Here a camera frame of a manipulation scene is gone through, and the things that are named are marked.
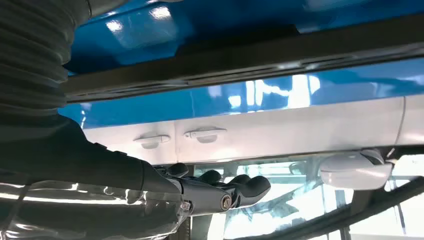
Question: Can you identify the blue metal shelf rack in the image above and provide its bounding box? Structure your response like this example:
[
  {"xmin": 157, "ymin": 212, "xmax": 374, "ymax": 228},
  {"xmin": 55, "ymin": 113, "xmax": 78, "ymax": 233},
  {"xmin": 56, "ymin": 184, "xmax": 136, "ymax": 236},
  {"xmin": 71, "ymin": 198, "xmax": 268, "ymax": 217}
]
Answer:
[{"xmin": 57, "ymin": 0, "xmax": 424, "ymax": 130}]

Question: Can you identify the white car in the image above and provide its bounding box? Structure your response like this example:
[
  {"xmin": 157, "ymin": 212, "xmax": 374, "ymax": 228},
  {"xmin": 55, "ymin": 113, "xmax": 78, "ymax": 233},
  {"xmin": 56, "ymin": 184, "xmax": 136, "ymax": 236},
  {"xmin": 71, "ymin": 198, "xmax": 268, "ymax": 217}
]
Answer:
[{"xmin": 82, "ymin": 94, "xmax": 424, "ymax": 240}]

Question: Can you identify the white car side mirror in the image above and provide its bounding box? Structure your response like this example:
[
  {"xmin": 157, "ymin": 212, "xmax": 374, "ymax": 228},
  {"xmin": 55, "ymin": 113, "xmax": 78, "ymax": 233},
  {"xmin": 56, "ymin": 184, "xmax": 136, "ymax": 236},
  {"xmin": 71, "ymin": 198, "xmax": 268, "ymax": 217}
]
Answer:
[{"xmin": 319, "ymin": 150, "xmax": 393, "ymax": 191}]

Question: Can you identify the white car door handle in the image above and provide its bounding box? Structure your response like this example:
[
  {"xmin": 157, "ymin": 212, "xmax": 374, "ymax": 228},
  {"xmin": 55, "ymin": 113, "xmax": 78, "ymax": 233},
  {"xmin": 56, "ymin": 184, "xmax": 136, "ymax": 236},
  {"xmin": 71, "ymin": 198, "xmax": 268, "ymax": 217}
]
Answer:
[
  {"xmin": 133, "ymin": 134, "xmax": 171, "ymax": 150},
  {"xmin": 183, "ymin": 127, "xmax": 228, "ymax": 144}
]

